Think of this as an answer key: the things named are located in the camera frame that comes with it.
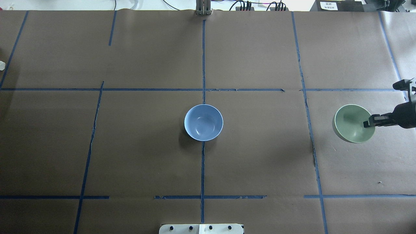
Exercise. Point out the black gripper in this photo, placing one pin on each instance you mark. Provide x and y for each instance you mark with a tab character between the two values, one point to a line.
405	115

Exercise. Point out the green bowl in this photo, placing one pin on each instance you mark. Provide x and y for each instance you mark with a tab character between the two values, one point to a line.
348	124

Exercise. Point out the blue bowl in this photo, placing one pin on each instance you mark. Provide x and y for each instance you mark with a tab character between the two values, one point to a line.
203	122

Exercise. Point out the black box with label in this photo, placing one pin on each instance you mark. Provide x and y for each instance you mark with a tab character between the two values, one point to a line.
337	5

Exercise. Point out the white base plate with knobs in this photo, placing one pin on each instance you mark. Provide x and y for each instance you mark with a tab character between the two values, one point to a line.
232	228

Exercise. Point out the grey metal post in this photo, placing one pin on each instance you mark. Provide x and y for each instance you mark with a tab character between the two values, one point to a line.
203	7

